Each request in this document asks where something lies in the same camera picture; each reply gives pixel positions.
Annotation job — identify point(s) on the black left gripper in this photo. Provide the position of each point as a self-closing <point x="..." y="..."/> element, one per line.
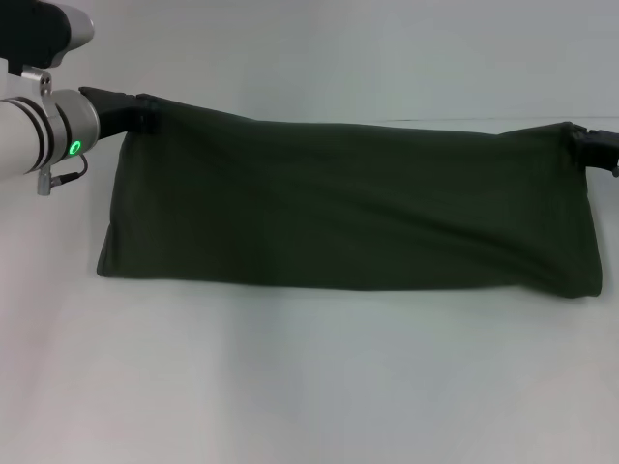
<point x="113" y="113"/>

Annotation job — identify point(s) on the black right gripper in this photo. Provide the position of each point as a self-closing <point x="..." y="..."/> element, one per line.
<point x="599" y="152"/>

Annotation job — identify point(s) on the dark green FREE t-shirt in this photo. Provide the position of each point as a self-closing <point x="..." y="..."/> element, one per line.
<point x="338" y="203"/>

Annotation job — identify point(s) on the silver vented wrist camera box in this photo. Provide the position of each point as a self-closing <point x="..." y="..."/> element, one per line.
<point x="43" y="29"/>

